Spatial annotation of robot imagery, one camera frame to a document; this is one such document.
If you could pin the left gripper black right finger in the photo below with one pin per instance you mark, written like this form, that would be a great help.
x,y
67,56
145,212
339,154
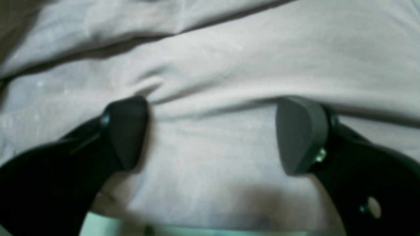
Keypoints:
x,y
374,189

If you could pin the mauve t-shirt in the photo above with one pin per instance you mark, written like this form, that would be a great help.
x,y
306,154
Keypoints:
x,y
211,71

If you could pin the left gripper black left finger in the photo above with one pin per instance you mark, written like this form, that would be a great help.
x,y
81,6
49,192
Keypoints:
x,y
48,190

